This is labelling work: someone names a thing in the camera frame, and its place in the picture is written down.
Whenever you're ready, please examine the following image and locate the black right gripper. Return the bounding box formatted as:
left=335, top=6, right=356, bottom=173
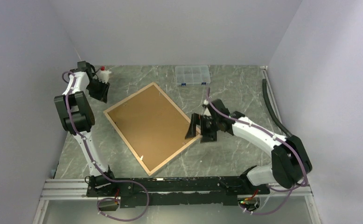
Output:
left=185, top=112, right=220, bottom=143

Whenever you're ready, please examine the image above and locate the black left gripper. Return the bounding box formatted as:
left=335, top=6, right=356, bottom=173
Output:
left=87, top=78, right=111, bottom=103

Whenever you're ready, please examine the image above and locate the white wooden picture frame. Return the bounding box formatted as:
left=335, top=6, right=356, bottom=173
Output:
left=103, top=81, right=203, bottom=177

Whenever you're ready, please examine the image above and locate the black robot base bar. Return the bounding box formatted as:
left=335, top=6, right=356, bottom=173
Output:
left=86, top=176, right=270, bottom=208

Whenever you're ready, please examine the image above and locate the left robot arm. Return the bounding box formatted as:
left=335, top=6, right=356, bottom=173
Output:
left=54, top=61, right=117, bottom=196

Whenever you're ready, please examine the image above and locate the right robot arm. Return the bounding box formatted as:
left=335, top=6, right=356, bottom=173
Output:
left=185, top=99, right=312, bottom=194

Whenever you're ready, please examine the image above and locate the clear plastic organizer box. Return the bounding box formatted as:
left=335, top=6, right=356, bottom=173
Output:
left=175, top=65, right=211, bottom=86

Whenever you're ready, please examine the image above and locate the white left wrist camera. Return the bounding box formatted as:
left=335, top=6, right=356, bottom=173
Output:
left=96, top=66, right=112, bottom=83

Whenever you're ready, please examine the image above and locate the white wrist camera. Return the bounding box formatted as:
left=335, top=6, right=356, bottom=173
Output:
left=202, top=99, right=212, bottom=117
left=96, top=66, right=112, bottom=83

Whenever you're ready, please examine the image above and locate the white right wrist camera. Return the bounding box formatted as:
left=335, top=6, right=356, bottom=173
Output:
left=202, top=99, right=212, bottom=117

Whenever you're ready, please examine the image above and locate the black corrugated hose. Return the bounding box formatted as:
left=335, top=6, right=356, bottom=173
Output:
left=262, top=78, right=293, bottom=138

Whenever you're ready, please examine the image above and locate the aluminium table edge rail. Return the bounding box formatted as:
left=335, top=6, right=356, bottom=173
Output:
left=259, top=66, right=292, bottom=137

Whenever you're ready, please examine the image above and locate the aluminium front rail frame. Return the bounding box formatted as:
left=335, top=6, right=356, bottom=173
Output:
left=33, top=176, right=321, bottom=224

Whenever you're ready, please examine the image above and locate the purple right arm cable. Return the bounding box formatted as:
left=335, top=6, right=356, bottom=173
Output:
left=205, top=87, right=309, bottom=216

